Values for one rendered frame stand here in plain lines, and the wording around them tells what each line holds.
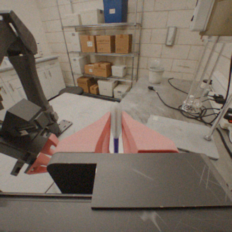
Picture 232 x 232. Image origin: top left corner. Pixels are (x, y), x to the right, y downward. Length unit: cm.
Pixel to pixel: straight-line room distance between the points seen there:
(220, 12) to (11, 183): 78
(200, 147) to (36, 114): 57
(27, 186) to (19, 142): 25
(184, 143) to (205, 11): 44
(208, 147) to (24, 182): 70
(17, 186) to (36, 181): 6
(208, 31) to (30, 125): 48
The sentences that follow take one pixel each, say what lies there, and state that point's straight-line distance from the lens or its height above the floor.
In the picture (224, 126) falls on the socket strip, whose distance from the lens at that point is 78.
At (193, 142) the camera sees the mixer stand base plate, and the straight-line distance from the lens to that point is 61.
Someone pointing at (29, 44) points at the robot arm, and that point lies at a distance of 49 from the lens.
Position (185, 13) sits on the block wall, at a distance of 252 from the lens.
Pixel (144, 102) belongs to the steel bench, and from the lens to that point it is 84.
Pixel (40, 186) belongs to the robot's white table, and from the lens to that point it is 50.
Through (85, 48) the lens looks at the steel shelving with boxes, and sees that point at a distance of 263.
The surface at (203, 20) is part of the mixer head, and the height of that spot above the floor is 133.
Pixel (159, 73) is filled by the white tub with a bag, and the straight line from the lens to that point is 116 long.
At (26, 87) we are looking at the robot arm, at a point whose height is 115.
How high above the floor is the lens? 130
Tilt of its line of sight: 36 degrees down
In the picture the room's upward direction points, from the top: 1 degrees counter-clockwise
